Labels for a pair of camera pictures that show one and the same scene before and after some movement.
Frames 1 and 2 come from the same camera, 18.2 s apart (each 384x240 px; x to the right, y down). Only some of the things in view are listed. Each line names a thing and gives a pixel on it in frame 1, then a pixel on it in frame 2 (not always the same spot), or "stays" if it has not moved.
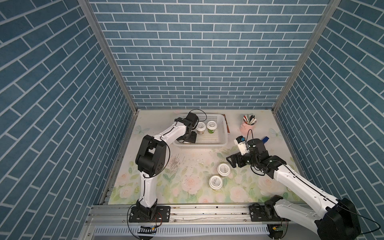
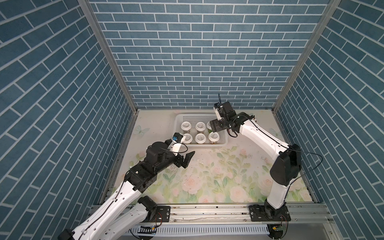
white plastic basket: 211,131 stays
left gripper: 192,139 -> 184,163
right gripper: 238,155 -> 214,125
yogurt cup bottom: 215,182 -> 213,137
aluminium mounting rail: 182,215 stays
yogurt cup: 223,169 -> 200,138
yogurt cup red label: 200,128 stays
